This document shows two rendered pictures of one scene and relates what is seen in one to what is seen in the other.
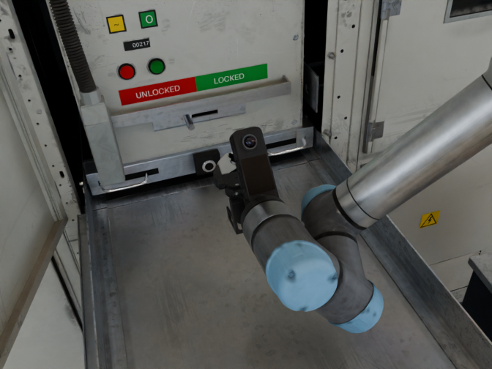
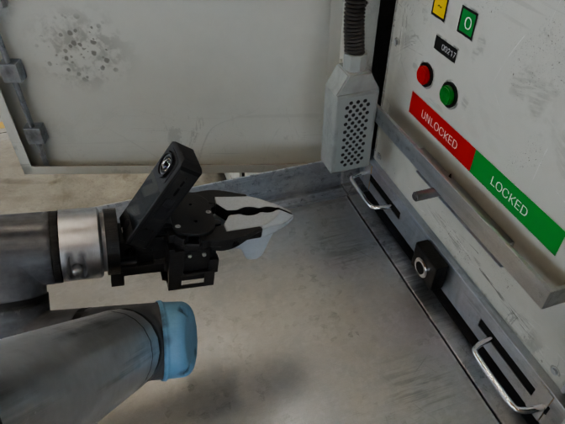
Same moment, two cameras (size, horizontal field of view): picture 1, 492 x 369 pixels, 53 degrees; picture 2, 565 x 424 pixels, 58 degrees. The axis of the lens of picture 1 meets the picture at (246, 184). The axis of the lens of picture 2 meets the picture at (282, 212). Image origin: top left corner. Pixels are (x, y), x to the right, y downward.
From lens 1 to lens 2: 80 cm
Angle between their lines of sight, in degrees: 63
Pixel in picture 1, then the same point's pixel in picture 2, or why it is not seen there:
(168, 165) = (408, 221)
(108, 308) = not seen: hidden behind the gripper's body
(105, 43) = (424, 23)
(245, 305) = not seen: hidden behind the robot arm
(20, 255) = (250, 140)
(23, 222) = (275, 125)
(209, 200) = (372, 288)
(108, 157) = (328, 133)
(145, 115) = (398, 135)
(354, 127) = not seen: outside the picture
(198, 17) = (515, 66)
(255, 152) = (160, 179)
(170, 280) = (229, 263)
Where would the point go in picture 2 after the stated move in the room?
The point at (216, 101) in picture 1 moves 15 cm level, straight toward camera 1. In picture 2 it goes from (455, 198) to (337, 208)
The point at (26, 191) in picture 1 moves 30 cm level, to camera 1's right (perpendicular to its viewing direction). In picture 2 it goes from (301, 108) to (320, 213)
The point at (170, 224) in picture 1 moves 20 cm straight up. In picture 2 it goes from (323, 253) to (330, 156)
